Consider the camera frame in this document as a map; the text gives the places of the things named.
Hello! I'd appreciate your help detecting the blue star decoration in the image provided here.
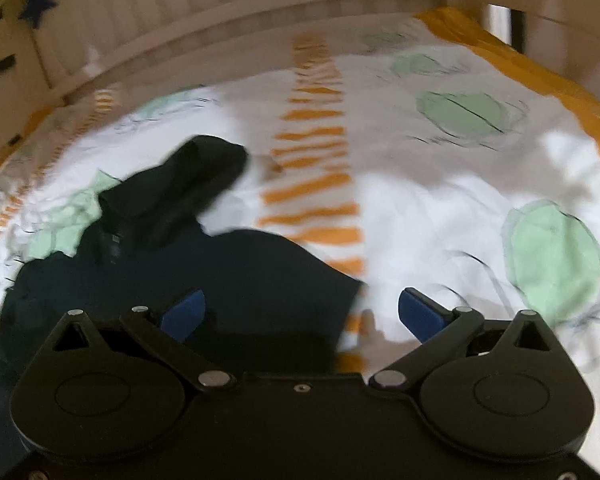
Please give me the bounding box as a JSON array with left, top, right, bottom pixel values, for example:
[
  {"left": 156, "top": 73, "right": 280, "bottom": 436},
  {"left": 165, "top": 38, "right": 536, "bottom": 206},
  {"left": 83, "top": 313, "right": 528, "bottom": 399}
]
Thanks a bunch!
[{"left": 18, "top": 0, "right": 58, "bottom": 29}]

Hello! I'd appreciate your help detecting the cream wooden bed frame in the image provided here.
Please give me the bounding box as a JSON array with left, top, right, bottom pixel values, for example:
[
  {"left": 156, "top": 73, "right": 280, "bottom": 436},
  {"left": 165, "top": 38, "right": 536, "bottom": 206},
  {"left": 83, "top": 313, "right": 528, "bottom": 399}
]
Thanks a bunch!
[{"left": 0, "top": 0, "right": 600, "bottom": 172}]

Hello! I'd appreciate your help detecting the black zip hoodie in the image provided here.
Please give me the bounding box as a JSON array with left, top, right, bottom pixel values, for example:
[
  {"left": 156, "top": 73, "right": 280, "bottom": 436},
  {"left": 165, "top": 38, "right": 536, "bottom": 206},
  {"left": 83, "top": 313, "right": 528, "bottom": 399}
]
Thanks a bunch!
[{"left": 0, "top": 136, "right": 361, "bottom": 476}]

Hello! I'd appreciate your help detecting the white leaf-print bed sheet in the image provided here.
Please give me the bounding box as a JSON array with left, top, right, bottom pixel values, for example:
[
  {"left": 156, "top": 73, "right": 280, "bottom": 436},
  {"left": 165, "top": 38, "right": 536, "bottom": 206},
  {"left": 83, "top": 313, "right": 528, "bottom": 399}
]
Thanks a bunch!
[{"left": 0, "top": 9, "right": 600, "bottom": 479}]

